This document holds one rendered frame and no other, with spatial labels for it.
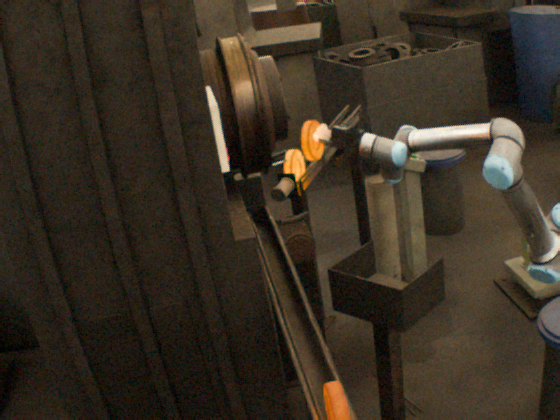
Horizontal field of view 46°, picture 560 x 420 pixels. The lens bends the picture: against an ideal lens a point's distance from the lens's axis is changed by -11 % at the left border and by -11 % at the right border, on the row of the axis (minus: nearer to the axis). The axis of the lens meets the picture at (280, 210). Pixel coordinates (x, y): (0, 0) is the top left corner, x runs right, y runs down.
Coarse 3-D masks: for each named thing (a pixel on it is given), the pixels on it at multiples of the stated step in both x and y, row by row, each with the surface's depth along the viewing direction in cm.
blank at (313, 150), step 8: (312, 120) 281; (304, 128) 277; (312, 128) 278; (304, 136) 276; (312, 136) 278; (304, 144) 276; (312, 144) 278; (320, 144) 285; (304, 152) 278; (312, 152) 278; (320, 152) 285
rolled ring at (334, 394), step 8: (328, 384) 148; (336, 384) 147; (328, 392) 145; (336, 392) 144; (328, 400) 146; (336, 400) 142; (344, 400) 142; (328, 408) 154; (336, 408) 141; (344, 408) 141; (328, 416) 155; (336, 416) 140; (344, 416) 140
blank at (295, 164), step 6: (294, 150) 288; (288, 156) 286; (294, 156) 287; (300, 156) 293; (288, 162) 285; (294, 162) 287; (300, 162) 293; (288, 168) 284; (294, 168) 287; (300, 168) 294; (300, 174) 293
